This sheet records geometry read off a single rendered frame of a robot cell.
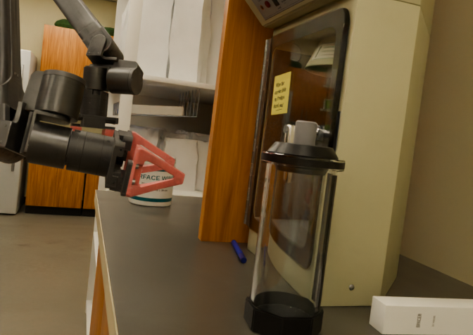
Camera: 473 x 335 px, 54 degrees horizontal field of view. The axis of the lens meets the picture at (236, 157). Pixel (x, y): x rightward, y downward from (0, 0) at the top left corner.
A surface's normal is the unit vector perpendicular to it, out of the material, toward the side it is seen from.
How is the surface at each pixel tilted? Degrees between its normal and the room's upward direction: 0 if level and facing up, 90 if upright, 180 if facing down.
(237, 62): 90
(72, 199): 90
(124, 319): 0
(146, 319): 0
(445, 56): 90
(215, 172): 90
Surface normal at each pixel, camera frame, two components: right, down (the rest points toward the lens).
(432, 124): -0.94, -0.10
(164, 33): 0.17, -0.02
